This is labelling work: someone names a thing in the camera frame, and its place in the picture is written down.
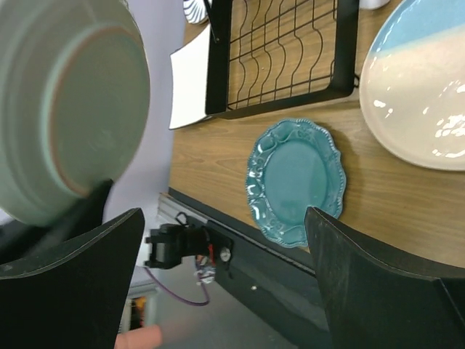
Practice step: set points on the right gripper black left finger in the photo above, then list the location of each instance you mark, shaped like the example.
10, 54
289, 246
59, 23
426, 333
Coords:
72, 295

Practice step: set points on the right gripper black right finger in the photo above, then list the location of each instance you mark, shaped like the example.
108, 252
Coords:
378, 296

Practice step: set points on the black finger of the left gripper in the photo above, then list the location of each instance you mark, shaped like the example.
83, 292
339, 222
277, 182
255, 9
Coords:
85, 215

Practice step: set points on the mint green plate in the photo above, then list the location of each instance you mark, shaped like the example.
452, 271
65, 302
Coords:
75, 95

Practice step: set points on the teal scalloped plate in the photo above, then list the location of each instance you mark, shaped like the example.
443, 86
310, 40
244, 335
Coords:
293, 165

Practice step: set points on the beige plate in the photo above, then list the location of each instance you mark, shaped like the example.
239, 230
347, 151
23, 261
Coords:
412, 84

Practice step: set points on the white blue striped plate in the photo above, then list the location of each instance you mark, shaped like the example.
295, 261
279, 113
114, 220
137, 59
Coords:
195, 11

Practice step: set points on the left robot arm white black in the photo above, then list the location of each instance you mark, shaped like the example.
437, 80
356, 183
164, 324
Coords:
174, 243

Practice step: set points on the silver clothes rack stand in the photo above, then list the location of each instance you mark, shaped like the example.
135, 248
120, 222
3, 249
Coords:
372, 4

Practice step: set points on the human fingertip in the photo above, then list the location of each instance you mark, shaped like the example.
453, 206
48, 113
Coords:
148, 337

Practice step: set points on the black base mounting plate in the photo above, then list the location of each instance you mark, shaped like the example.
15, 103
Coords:
276, 284

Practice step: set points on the black wire dish rack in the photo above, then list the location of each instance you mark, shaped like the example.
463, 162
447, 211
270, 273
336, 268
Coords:
267, 56

